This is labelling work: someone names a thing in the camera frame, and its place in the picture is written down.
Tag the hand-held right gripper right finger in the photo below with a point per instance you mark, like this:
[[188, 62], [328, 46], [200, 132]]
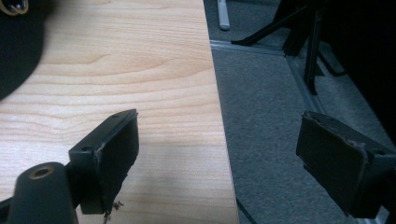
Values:
[[333, 158]]

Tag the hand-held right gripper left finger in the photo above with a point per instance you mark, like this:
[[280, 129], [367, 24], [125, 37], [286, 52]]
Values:
[[106, 161]]

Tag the black tripod stand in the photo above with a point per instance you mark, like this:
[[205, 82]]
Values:
[[312, 46]]

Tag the white pole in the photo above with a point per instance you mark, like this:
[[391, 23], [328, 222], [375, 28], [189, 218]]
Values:
[[223, 15]]

